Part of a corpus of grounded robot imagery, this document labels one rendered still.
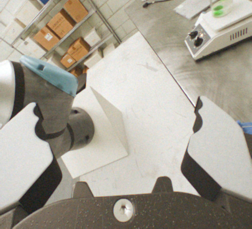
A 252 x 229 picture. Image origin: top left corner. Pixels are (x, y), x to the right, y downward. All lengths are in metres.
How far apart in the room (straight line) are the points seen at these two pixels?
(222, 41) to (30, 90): 0.54
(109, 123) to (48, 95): 0.23
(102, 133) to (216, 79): 0.40
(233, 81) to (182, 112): 0.17
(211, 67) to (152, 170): 0.38
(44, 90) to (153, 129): 0.33
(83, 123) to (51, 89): 0.20
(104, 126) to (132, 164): 0.15
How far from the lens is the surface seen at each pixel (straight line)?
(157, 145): 0.43
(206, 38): 0.56
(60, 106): 0.30
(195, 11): 0.85
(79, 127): 0.44
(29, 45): 2.89
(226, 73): 0.51
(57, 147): 0.37
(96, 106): 0.46
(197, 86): 0.49
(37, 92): 0.28
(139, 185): 0.44
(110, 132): 0.46
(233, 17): 0.56
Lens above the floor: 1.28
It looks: 41 degrees down
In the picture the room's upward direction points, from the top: 47 degrees counter-clockwise
